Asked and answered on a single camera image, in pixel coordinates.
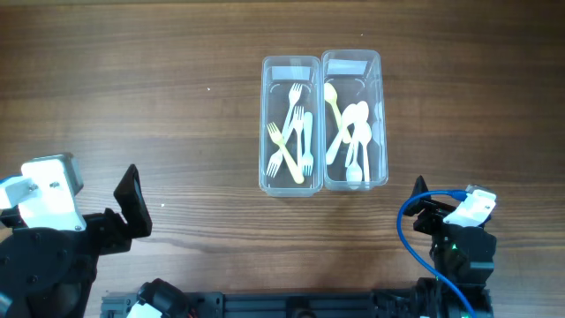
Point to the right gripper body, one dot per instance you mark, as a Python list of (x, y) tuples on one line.
[(432, 210)]

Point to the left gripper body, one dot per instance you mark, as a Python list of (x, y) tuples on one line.
[(117, 228)]

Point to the white spoon bowl down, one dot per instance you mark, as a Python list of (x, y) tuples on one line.
[(354, 173)]

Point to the white spoon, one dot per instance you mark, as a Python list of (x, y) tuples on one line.
[(364, 136), (348, 117)]

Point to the white spoon crosswise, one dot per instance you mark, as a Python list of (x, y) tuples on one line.
[(361, 112)]

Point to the light blue plastic fork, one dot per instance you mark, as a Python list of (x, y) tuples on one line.
[(308, 156)]

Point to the yellow plastic spoon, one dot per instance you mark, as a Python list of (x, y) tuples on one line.
[(330, 96)]

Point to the clear plastic fork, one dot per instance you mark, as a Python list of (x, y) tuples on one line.
[(298, 125)]

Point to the yellow plastic fork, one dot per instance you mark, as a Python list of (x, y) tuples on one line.
[(280, 140)]

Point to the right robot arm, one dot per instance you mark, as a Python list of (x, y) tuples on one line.
[(462, 250)]

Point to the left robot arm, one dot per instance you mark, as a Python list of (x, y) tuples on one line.
[(49, 273)]

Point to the right clear plastic container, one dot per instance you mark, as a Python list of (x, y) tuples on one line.
[(356, 76)]

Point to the clear plastic container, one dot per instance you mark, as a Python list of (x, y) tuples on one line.
[(356, 76), (287, 82)]

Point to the left clear plastic container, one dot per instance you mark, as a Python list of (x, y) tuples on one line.
[(287, 82)]

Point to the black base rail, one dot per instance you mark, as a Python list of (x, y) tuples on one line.
[(160, 299)]

